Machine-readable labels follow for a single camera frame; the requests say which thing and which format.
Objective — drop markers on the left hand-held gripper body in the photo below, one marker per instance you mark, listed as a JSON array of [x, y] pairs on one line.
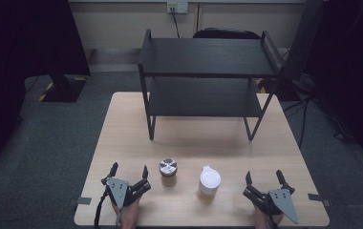
[[118, 190]]

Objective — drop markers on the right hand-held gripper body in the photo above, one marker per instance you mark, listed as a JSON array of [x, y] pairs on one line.
[[278, 201]]

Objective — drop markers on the glass jar with silver lid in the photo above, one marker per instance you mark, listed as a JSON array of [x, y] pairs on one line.
[[168, 171]]

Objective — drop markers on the glass jar with white lid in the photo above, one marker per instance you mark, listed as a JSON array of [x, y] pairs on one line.
[[209, 181]]

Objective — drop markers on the black two-tier shelf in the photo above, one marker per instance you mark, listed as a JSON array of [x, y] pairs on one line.
[[208, 57]]

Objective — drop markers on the person's right hand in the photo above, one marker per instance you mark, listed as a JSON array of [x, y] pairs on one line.
[[266, 220]]

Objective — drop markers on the person's left hand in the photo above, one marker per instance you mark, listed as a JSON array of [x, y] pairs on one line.
[[130, 213]]

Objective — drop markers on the grey tape strip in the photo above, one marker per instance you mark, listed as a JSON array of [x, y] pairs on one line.
[[83, 200], [318, 198]]

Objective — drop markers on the black stand base, yellow stripes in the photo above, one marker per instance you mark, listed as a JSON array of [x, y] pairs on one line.
[[62, 89]]

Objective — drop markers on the dark curtain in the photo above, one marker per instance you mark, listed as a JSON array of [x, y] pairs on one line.
[[351, 70], [23, 63]]

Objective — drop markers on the dark upright panel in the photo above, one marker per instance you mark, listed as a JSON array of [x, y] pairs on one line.
[[303, 41]]

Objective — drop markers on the black chair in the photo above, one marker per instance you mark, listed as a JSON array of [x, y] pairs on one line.
[[226, 33]]

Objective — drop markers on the white wall socket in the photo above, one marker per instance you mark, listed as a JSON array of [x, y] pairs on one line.
[[177, 7]]

